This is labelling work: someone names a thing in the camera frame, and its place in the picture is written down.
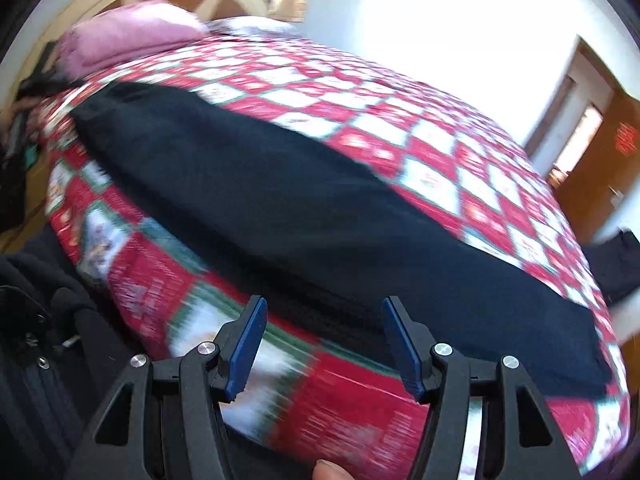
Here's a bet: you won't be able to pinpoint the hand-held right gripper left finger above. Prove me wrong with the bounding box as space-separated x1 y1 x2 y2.
65 296 268 480

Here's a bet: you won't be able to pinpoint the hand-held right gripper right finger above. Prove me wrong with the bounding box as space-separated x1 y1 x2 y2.
381 296 583 480

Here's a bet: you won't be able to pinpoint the black pants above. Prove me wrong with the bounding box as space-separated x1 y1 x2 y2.
70 82 613 401

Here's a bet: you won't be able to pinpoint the person's right hand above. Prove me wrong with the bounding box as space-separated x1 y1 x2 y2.
312 459 358 480

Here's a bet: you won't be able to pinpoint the red checked printed blanket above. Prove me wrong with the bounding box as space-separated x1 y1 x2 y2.
37 17 632 480

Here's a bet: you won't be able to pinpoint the dark cloth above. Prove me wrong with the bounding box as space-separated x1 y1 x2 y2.
582 227 640 306

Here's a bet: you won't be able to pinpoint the brown wooden door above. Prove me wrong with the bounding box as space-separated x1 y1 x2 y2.
550 80 640 246

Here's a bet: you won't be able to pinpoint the dark object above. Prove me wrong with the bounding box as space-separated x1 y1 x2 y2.
0 42 83 231

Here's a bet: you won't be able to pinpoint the grey pillow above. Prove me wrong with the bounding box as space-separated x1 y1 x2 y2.
207 16 303 40

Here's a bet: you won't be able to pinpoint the pink pillow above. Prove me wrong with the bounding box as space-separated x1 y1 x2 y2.
52 0 208 78

